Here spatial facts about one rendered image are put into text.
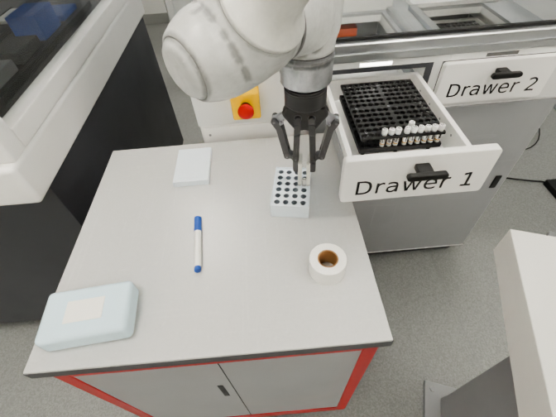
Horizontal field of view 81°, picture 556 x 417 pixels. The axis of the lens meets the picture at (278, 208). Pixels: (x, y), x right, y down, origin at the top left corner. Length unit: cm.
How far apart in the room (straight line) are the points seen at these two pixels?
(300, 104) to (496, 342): 127
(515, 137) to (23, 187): 133
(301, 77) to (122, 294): 48
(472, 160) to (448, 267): 102
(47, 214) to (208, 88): 76
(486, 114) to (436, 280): 77
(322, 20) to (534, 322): 52
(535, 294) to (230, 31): 58
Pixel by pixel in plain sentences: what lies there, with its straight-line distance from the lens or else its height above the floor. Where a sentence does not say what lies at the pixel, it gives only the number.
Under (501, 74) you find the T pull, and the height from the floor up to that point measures 91.
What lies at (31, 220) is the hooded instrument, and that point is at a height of 67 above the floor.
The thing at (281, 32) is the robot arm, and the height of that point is 119.
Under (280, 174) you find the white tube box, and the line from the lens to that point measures 78.
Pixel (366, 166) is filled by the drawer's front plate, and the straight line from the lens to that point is 63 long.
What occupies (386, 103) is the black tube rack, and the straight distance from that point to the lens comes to 83.
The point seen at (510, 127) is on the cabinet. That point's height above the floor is 70.
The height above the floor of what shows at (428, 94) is 89.
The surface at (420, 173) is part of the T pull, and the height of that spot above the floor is 91.
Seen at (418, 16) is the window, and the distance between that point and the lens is 92.
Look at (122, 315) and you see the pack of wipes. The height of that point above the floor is 80.
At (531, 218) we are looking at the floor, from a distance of 206.
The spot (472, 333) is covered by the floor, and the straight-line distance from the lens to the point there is 157.
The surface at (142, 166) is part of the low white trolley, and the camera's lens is 95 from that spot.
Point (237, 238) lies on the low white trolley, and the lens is 71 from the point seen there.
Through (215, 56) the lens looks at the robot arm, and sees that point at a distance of 37.
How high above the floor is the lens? 133
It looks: 49 degrees down
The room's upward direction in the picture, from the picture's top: 4 degrees counter-clockwise
